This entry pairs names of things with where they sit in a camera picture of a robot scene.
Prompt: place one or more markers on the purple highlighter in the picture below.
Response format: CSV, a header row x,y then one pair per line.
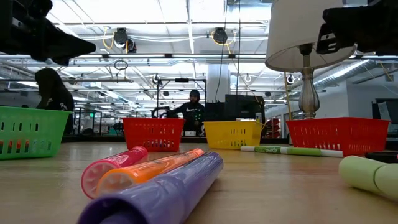
x,y
171,189

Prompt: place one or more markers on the green plastic basket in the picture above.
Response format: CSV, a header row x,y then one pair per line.
x,y
46,118

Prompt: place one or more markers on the light green highlighter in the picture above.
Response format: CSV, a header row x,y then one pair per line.
x,y
360,174

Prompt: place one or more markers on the white shade table lamp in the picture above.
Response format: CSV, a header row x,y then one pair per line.
x,y
292,31

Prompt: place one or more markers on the red plastic basket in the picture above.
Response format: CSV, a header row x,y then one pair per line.
x,y
154,123
335,124

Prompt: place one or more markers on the green dry-erase marker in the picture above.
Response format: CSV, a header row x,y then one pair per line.
x,y
267,149
332,153

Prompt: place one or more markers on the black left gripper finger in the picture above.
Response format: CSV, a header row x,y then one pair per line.
x,y
68,46

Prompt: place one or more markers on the orange highlighter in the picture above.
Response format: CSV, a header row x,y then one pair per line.
x,y
149,169

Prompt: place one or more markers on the red storage bin rack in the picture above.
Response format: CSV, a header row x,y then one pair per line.
x,y
275,124

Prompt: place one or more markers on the pink highlighter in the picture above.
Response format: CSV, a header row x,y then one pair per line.
x,y
118,160

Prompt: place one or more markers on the black background panel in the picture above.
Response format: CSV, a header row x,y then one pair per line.
x,y
374,118

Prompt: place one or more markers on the person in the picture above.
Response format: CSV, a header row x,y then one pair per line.
x,y
192,112
56,99

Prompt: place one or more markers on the black background monitor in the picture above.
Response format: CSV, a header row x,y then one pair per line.
x,y
242,107

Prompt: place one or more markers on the yellow plastic basket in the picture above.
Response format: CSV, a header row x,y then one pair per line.
x,y
233,127

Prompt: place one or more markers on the black background gantry frame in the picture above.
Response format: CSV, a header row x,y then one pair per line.
x,y
182,80

